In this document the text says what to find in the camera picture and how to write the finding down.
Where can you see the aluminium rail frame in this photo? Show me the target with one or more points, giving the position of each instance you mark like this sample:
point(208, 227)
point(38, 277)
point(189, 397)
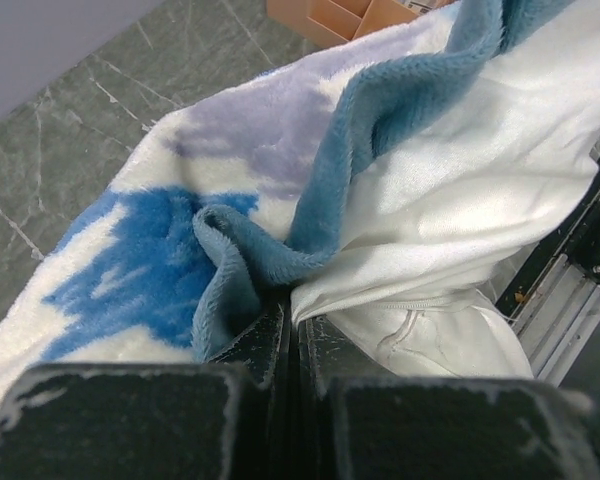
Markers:
point(553, 301)

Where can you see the white pillow insert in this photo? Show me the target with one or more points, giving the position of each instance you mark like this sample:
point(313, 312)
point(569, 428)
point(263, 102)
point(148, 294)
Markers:
point(432, 220)

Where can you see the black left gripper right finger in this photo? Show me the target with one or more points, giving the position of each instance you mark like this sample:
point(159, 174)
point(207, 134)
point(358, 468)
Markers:
point(359, 421)

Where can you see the blue houndstooth bear pillowcase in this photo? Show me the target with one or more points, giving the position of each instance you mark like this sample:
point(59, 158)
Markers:
point(244, 191)

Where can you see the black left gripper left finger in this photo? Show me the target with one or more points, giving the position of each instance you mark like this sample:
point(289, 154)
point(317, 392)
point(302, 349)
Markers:
point(223, 419)

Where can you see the orange plastic file organizer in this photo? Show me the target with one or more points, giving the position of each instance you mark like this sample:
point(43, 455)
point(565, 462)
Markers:
point(328, 23)

